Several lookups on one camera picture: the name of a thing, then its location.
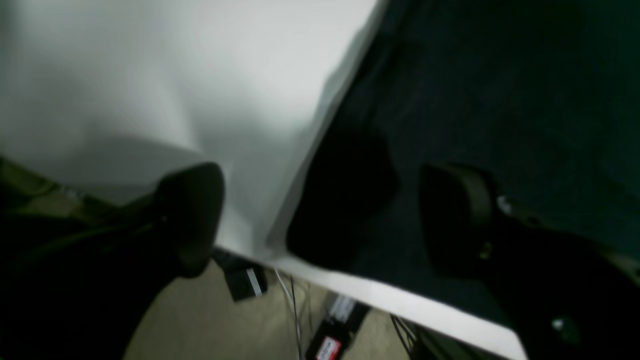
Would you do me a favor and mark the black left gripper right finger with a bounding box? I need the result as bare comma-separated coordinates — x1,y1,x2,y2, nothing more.
418,163,640,360

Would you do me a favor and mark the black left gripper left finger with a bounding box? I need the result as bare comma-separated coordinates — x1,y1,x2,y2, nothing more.
1,162,226,360

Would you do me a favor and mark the black T-shirt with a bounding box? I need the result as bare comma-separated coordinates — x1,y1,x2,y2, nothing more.
286,0,640,326

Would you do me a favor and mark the black power adapter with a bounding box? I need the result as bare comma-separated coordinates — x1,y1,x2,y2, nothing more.
212,249,268,303

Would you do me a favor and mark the black box with red label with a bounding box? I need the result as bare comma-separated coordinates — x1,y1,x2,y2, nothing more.
304,319,352,360

